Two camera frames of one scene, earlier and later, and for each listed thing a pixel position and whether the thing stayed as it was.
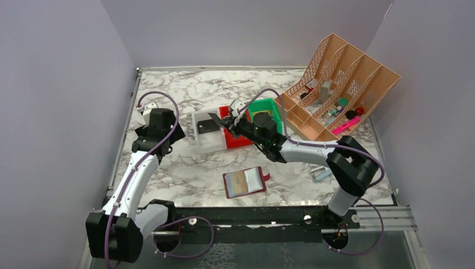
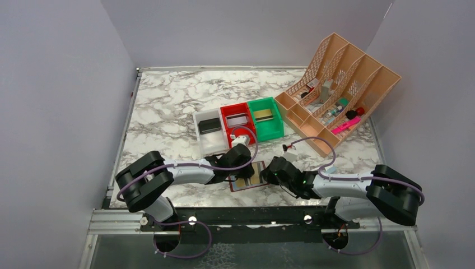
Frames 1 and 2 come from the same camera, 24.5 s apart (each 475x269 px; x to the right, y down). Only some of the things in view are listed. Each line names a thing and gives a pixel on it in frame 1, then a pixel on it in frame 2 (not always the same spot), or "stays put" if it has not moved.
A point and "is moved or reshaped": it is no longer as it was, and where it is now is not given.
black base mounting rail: x=258 y=224 stays put
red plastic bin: x=232 y=142 stays put
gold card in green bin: x=268 y=111 stays put
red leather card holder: x=245 y=182 is moved or reshaped
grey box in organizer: x=326 y=85 stays put
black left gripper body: x=172 y=131 to x=244 y=172
